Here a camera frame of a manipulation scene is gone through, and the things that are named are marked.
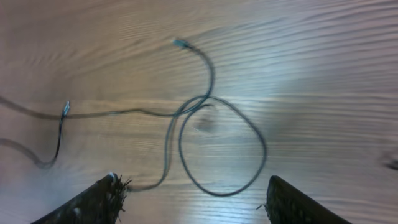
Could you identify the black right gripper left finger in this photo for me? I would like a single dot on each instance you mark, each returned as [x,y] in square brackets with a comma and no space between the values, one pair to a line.
[100,203]

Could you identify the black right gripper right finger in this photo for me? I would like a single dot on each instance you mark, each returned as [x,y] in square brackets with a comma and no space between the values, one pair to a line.
[287,204]

